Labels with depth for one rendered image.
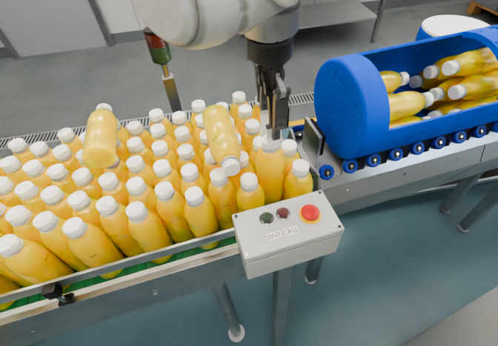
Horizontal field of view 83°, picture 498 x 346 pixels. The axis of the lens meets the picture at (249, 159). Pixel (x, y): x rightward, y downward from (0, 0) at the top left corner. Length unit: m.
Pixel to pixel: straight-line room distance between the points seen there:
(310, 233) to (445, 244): 1.54
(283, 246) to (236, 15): 0.41
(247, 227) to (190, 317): 1.16
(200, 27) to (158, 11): 0.04
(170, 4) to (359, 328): 1.61
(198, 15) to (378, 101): 0.57
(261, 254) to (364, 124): 0.39
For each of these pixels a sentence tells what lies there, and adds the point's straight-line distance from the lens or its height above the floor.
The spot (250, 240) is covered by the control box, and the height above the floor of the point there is 1.10.
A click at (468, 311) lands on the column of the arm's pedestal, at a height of 0.67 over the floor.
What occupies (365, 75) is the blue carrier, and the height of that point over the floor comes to 1.22.
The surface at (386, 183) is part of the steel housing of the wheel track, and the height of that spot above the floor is 0.86.
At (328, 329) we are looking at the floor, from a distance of 1.66.
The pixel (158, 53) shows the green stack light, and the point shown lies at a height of 1.19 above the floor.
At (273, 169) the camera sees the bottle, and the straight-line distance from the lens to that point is 0.64.
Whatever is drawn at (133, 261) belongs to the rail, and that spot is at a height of 0.97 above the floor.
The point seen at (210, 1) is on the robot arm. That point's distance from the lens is 0.24.
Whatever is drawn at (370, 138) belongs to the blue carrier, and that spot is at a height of 1.11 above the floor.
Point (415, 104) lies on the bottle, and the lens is 0.88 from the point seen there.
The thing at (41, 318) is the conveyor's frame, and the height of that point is 0.86.
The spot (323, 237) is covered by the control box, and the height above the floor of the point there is 1.09.
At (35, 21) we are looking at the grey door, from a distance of 4.49.
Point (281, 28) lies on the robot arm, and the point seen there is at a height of 1.42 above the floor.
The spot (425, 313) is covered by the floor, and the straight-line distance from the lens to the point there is 1.82.
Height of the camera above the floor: 1.59
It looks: 47 degrees down
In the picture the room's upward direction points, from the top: 5 degrees counter-clockwise
